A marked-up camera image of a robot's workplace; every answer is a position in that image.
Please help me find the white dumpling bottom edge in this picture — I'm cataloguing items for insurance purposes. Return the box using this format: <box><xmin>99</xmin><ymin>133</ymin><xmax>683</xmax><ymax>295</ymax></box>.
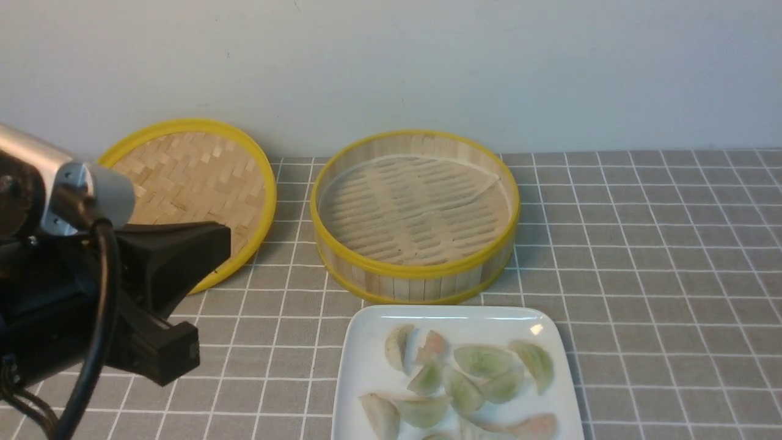
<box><xmin>458</xmin><ymin>418</ymin><xmax>497</xmax><ymax>440</ymax></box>

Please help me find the yellow rimmed bamboo steamer lid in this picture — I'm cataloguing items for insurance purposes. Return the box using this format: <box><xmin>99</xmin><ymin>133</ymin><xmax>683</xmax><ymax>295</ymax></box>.
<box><xmin>98</xmin><ymin>118</ymin><xmax>277</xmax><ymax>293</ymax></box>

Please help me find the small green dumpling centre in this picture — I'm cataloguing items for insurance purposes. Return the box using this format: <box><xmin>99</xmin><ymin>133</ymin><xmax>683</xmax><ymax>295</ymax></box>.
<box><xmin>407</xmin><ymin>359</ymin><xmax>442</xmax><ymax>397</ymax></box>

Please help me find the white dumpling lower left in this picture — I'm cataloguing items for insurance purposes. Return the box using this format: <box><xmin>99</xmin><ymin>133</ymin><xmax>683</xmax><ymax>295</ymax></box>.
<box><xmin>359</xmin><ymin>393</ymin><xmax>401</xmax><ymax>439</ymax></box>

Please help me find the green dumpling lower centre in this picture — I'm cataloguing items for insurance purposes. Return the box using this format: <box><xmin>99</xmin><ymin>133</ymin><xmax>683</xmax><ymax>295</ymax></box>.
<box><xmin>393</xmin><ymin>395</ymin><xmax>452</xmax><ymax>429</ymax></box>

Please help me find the grey checked tablecloth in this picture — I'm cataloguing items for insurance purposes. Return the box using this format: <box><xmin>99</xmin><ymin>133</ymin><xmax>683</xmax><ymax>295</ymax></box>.
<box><xmin>76</xmin><ymin>150</ymin><xmax>781</xmax><ymax>439</ymax></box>

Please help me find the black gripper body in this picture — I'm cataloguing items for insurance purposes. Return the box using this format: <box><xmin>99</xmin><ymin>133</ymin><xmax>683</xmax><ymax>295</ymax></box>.
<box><xmin>1</xmin><ymin>236</ymin><xmax>100</xmax><ymax>387</ymax></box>

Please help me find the white square plate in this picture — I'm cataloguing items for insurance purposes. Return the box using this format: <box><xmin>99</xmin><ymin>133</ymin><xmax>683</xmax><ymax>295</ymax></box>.
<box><xmin>332</xmin><ymin>306</ymin><xmax>585</xmax><ymax>439</ymax></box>

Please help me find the pale pink dumpling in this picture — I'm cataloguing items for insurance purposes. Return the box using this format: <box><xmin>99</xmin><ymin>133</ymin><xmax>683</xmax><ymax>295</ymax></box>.
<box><xmin>485</xmin><ymin>412</ymin><xmax>560</xmax><ymax>439</ymax></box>

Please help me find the green dumpling centre top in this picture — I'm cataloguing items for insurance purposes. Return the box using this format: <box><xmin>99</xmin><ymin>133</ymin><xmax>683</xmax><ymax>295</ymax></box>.
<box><xmin>453</xmin><ymin>345</ymin><xmax>514</xmax><ymax>378</ymax></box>

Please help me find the green dumpling right middle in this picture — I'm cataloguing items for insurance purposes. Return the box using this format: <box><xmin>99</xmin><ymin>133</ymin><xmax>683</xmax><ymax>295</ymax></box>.
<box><xmin>478</xmin><ymin>367</ymin><xmax>526</xmax><ymax>405</ymax></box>

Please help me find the white dumpling upper left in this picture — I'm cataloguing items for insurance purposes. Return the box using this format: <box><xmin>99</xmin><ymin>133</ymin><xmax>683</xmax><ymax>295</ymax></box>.
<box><xmin>384</xmin><ymin>324</ymin><xmax>415</xmax><ymax>374</ymax></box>

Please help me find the yellow rimmed bamboo steamer basket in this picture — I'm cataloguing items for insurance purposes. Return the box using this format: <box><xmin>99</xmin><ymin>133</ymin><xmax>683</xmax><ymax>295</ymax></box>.
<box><xmin>310</xmin><ymin>129</ymin><xmax>521</xmax><ymax>304</ymax></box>

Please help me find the pink dumpling on plate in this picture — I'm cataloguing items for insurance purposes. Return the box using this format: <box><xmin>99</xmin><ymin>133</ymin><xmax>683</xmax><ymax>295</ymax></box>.
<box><xmin>414</xmin><ymin>329</ymin><xmax>448</xmax><ymax>365</ymax></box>

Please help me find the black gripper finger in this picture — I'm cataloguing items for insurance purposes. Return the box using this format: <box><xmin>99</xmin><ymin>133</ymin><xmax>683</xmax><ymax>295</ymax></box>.
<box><xmin>115</xmin><ymin>222</ymin><xmax>232</xmax><ymax>318</ymax></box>
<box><xmin>110</xmin><ymin>293</ymin><xmax>201</xmax><ymax>387</ymax></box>

